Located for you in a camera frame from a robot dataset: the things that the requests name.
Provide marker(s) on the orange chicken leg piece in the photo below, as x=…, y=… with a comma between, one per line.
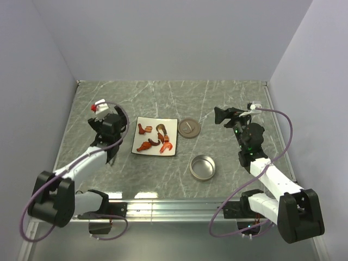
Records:
x=144, y=146

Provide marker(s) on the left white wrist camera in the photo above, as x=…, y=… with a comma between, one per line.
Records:
x=100, y=109

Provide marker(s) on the brown chicken drumstick piece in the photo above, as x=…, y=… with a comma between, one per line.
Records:
x=141, y=130

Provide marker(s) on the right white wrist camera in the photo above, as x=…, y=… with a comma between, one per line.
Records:
x=254, y=108

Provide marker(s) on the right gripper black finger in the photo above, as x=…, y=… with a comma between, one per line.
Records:
x=219, y=120
x=221, y=114

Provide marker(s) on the aluminium front rail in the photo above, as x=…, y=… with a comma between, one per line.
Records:
x=180, y=210

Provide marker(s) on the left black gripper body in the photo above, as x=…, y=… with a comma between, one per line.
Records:
x=96, y=124

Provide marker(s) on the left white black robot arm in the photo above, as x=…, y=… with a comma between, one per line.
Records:
x=54, y=197

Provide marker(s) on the dark red sausage slice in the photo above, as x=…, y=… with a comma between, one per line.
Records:
x=153, y=143

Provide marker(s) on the orange shrimp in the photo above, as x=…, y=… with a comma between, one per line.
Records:
x=167, y=146

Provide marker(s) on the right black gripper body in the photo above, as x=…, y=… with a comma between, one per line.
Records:
x=239, y=124

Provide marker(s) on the glazed pork belly piece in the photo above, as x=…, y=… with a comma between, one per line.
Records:
x=148, y=129

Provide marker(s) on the white square plate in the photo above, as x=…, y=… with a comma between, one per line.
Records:
x=171, y=127

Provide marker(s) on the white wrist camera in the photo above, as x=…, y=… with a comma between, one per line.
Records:
x=254, y=108
x=100, y=109

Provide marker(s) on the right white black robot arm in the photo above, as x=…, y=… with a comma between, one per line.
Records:
x=294, y=210

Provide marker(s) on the round taupe lid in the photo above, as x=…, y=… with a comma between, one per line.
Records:
x=189, y=128

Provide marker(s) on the round metal lunch tin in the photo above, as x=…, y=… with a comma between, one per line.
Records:
x=202, y=168

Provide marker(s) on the brown mushroom slice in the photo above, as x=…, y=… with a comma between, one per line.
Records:
x=161, y=129

